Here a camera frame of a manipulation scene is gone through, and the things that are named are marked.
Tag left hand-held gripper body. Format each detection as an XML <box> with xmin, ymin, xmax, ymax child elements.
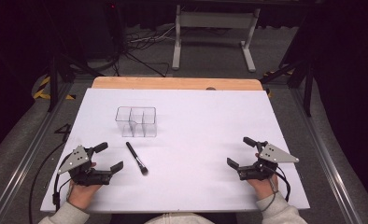
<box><xmin>57</xmin><ymin>145</ymin><xmax>115</xmax><ymax>188</ymax></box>

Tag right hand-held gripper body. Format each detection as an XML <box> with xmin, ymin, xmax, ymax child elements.
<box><xmin>237</xmin><ymin>141</ymin><xmax>300</xmax><ymax>182</ymax></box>

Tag black makeup brush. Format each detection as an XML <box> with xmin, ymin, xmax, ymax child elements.
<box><xmin>125</xmin><ymin>141</ymin><xmax>149</xmax><ymax>176</ymax></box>

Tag clear plastic organizer box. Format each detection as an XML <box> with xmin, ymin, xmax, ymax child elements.
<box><xmin>114</xmin><ymin>105</ymin><xmax>159</xmax><ymax>138</ymax></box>

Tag person's right hand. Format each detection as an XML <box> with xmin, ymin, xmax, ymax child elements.
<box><xmin>247</xmin><ymin>152</ymin><xmax>280</xmax><ymax>201</ymax></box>

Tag person's left hand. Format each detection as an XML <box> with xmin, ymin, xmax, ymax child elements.
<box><xmin>67</xmin><ymin>161</ymin><xmax>104</xmax><ymax>210</ymax></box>

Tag white table mat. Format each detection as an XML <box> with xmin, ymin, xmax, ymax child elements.
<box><xmin>40</xmin><ymin>87</ymin><xmax>311</xmax><ymax>214</ymax></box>

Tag yellow black floor tape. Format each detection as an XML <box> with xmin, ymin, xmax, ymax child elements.
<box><xmin>32</xmin><ymin>75</ymin><xmax>78</xmax><ymax>101</ymax></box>

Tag person's torso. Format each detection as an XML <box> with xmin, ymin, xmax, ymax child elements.
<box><xmin>144</xmin><ymin>212</ymin><xmax>217</xmax><ymax>224</ymax></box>

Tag black tripod stand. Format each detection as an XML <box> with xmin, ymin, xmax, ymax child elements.
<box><xmin>41</xmin><ymin>0</ymin><xmax>106</xmax><ymax>114</ymax></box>
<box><xmin>259</xmin><ymin>12</ymin><xmax>317</xmax><ymax>118</ymax></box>

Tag black device with red light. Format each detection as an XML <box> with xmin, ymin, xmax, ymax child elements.
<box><xmin>105</xmin><ymin>0</ymin><xmax>126</xmax><ymax>55</ymax></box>

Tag white metal stand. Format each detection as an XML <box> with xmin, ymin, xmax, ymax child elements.
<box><xmin>171</xmin><ymin>4</ymin><xmax>262</xmax><ymax>74</ymax></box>

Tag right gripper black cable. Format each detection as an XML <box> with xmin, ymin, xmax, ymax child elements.
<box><xmin>265</xmin><ymin>163</ymin><xmax>291</xmax><ymax>203</ymax></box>

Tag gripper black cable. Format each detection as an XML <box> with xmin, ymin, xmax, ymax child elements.
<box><xmin>265</xmin><ymin>163</ymin><xmax>291</xmax><ymax>203</ymax></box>
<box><xmin>28</xmin><ymin>140</ymin><xmax>72</xmax><ymax>224</ymax></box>

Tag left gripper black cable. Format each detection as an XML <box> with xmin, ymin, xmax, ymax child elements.
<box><xmin>28</xmin><ymin>140</ymin><xmax>72</xmax><ymax>224</ymax></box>

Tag aluminium rail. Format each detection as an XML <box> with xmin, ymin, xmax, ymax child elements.
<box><xmin>289</xmin><ymin>87</ymin><xmax>365</xmax><ymax>224</ymax></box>
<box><xmin>0</xmin><ymin>81</ymin><xmax>76</xmax><ymax>224</ymax></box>

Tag bundle of floor cables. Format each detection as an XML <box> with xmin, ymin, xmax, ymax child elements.
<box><xmin>88</xmin><ymin>22</ymin><xmax>186</xmax><ymax>78</ymax></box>

